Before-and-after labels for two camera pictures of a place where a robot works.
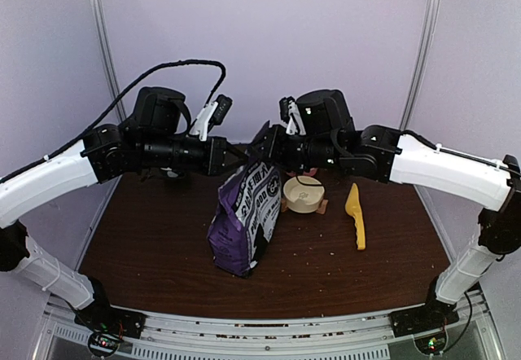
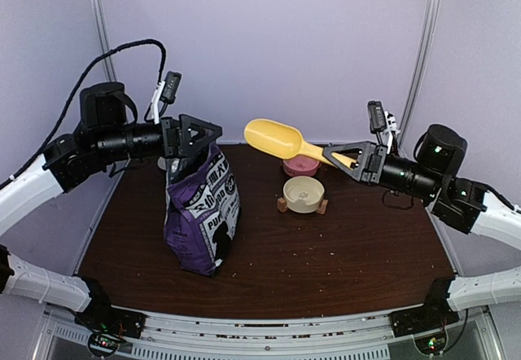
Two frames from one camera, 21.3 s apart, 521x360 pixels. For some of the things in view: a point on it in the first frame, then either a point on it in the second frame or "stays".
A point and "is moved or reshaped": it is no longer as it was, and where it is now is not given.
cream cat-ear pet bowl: x=303 y=199 stays
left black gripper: x=216 y=147 to x=176 y=138
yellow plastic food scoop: x=353 y=208 is moved or reshaped
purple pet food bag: x=248 y=218 to x=203 y=210
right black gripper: x=271 y=151 to x=374 y=164
